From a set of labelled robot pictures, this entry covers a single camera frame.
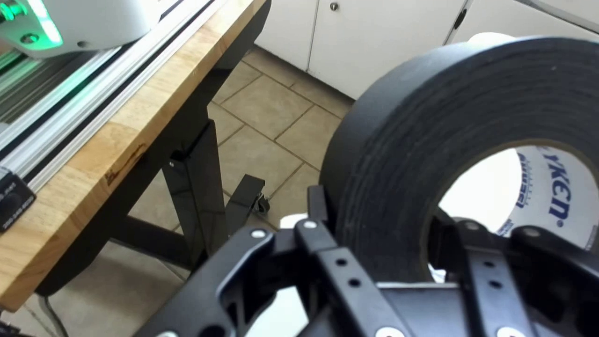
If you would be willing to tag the black masking tape roll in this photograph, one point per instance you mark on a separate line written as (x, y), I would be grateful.
(405, 162)

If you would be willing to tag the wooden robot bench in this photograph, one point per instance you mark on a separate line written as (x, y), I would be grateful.
(94, 156)

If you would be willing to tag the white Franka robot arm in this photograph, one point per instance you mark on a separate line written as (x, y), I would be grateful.
(94, 25)

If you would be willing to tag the white kitchen base cabinet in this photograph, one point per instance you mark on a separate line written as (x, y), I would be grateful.
(386, 38)

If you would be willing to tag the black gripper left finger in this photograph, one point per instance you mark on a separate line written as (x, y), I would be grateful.
(348, 287)

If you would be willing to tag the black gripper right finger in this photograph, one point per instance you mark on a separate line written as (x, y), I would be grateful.
(493, 287)

